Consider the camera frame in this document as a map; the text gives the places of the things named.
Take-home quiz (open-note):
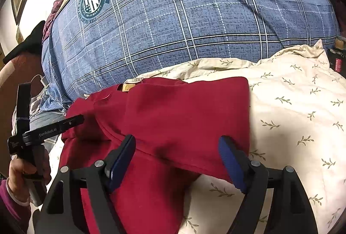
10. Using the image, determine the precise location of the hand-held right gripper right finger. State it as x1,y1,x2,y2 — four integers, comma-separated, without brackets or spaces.
218,136,319,234

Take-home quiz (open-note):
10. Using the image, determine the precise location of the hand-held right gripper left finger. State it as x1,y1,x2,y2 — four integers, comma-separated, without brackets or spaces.
34,134,137,234

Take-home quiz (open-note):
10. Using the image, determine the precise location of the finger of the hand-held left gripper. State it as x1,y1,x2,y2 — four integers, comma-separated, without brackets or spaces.
35,114,85,140

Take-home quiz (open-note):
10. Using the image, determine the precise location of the dark red garment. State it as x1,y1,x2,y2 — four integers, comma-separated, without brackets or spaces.
58,76,250,234

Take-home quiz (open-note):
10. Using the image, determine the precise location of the person's left forearm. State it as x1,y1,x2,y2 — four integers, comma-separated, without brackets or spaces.
0,179,32,234

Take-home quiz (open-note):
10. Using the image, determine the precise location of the person's left hand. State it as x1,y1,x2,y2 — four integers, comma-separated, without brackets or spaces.
6,142,52,207

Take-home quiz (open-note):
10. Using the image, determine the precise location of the cream leaf-print blanket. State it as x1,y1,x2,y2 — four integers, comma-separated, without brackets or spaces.
49,39,346,234

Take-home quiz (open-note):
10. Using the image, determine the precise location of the black cloth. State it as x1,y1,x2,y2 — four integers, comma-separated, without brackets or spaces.
3,20,46,65

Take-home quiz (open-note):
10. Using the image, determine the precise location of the dark red patterned cloth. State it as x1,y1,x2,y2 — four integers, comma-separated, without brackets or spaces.
43,0,69,41

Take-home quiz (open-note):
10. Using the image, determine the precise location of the black box with red label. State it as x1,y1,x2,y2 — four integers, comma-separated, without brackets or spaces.
325,46,346,75

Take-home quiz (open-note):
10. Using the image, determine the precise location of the white cable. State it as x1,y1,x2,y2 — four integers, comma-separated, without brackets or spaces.
30,74,50,89

